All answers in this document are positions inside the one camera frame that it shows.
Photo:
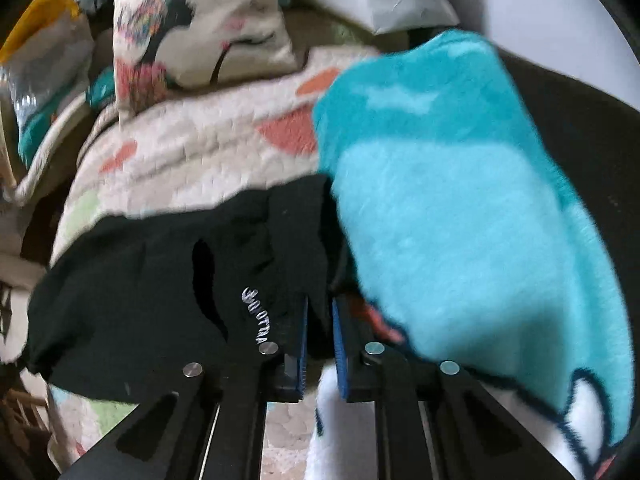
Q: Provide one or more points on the floral printed pillow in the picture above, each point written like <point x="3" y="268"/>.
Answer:
<point x="195" y="30"/>

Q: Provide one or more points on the black pants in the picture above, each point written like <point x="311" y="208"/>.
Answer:
<point x="150" y="300"/>

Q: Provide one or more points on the turquoise fleece blanket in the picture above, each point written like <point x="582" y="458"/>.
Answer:
<point x="450" y="220"/>

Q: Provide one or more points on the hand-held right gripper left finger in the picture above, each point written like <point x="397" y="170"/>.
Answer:
<point x="301" y="350"/>

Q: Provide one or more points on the cream quilted patterned blanket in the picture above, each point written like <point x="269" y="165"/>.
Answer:
<point x="210" y="150"/>

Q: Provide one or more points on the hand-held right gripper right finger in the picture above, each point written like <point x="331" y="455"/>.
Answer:
<point x="340" y="350"/>

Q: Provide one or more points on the yellow and grey bag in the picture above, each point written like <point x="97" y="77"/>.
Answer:
<point x="45" y="70"/>

